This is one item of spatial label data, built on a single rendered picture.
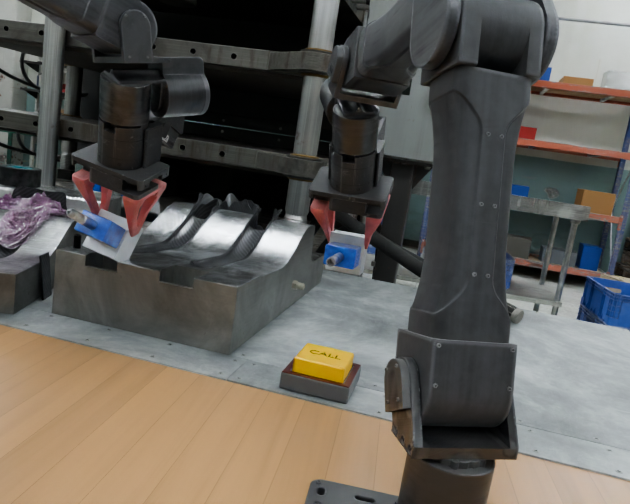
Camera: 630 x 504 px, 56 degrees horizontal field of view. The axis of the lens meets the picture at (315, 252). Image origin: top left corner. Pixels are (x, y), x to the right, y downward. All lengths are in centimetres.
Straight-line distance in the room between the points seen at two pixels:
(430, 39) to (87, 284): 56
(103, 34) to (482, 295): 48
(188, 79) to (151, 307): 29
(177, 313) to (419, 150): 93
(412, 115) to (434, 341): 118
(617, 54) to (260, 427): 723
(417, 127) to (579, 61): 607
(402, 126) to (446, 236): 113
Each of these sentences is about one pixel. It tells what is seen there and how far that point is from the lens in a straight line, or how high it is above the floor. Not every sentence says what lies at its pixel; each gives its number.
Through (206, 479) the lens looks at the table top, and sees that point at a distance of 53.
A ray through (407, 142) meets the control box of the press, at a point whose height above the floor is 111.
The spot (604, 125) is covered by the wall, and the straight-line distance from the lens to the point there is 754.
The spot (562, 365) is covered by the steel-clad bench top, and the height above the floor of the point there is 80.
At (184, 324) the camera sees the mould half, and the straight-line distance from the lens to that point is 79.
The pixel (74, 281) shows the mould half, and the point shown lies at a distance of 86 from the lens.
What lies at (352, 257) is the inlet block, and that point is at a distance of 79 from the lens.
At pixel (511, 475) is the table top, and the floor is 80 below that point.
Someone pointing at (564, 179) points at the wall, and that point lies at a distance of 746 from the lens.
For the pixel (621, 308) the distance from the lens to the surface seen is 431.
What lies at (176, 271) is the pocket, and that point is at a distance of 83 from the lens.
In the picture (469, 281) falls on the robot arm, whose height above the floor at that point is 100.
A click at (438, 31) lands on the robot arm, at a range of 46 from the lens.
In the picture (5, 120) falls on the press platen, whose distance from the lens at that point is 198.
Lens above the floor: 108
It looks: 10 degrees down
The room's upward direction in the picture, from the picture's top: 9 degrees clockwise
